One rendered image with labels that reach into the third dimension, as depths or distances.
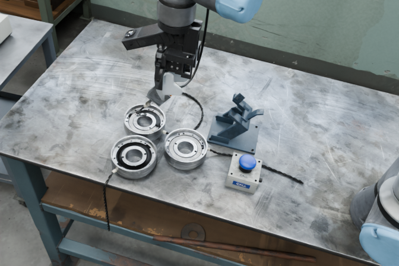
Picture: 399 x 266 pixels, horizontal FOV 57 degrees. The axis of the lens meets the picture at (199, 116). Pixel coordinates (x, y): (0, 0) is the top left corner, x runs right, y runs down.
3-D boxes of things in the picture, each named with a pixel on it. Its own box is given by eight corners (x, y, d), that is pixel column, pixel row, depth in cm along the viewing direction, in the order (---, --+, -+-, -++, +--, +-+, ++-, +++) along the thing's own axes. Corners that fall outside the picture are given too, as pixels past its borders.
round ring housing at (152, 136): (116, 135, 92) (115, 123, 89) (136, 108, 99) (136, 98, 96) (152, 150, 90) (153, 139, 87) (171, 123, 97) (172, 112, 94)
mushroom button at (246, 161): (234, 177, 84) (238, 164, 81) (237, 163, 87) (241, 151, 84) (250, 181, 84) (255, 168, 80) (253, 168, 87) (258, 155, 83)
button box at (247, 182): (224, 186, 85) (228, 174, 82) (230, 163, 90) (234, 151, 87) (258, 196, 85) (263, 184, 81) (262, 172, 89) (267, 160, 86)
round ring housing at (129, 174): (137, 139, 92) (137, 128, 89) (165, 164, 88) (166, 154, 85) (102, 161, 86) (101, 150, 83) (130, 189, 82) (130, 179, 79)
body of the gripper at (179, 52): (190, 83, 77) (196, 34, 69) (151, 73, 78) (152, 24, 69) (198, 62, 82) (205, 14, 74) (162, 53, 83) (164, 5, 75)
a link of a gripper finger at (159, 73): (160, 94, 80) (162, 60, 74) (153, 92, 80) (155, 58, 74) (166, 82, 83) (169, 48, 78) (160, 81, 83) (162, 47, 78)
